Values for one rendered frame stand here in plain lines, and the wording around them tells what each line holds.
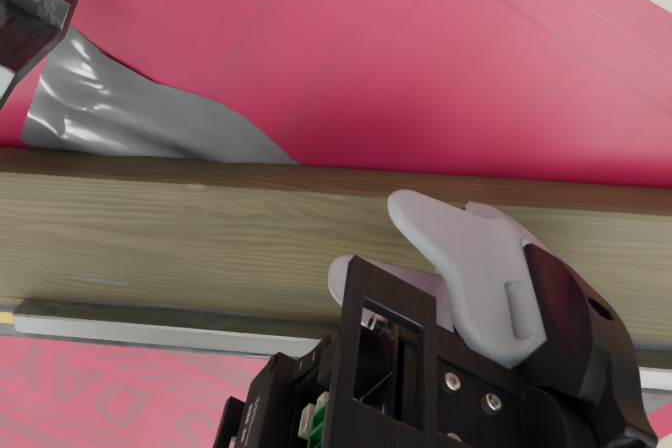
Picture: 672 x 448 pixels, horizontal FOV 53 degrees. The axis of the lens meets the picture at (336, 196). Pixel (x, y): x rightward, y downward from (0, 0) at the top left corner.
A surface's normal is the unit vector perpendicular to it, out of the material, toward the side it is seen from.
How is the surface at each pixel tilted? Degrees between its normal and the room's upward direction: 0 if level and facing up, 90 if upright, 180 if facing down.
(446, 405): 90
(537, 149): 0
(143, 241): 11
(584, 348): 95
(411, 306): 90
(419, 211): 93
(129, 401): 0
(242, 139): 18
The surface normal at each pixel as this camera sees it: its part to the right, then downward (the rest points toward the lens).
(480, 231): 0.51, -0.68
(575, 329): -0.83, -0.54
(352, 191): -0.03, -0.61
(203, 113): -0.04, 0.49
